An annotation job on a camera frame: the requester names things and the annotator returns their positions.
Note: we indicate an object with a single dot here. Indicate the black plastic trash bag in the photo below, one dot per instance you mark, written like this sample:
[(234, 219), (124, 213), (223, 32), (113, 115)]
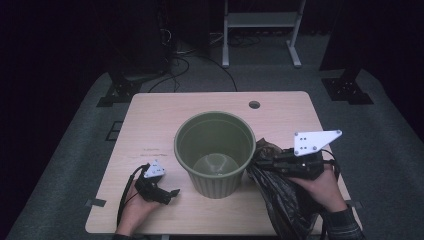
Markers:
[(283, 203)]

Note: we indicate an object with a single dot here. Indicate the person's left hand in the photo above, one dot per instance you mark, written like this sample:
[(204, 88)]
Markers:
[(136, 210)]

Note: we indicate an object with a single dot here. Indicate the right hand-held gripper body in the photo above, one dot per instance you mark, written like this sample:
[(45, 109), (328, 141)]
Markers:
[(306, 160)]

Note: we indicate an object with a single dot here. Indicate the dark equipment cabinet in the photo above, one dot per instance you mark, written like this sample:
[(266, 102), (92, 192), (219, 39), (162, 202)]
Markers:
[(140, 36)]

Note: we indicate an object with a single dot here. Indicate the grey tape strip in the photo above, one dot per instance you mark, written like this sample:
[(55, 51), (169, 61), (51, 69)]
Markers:
[(356, 204), (96, 202)]

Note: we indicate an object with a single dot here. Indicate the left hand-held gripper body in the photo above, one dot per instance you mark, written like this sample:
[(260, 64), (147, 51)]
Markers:
[(151, 188)]

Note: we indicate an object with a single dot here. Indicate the white metal stand frame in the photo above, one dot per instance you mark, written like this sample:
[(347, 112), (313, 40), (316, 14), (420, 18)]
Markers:
[(260, 19)]

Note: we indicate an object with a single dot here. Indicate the person's right hand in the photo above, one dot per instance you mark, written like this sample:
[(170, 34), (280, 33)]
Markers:
[(321, 191)]

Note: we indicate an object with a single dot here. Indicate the green plastic bin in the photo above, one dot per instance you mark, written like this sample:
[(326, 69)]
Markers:
[(215, 146)]

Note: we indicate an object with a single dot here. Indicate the black stand base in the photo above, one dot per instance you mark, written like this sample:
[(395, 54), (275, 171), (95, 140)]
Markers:
[(121, 90), (346, 90)]

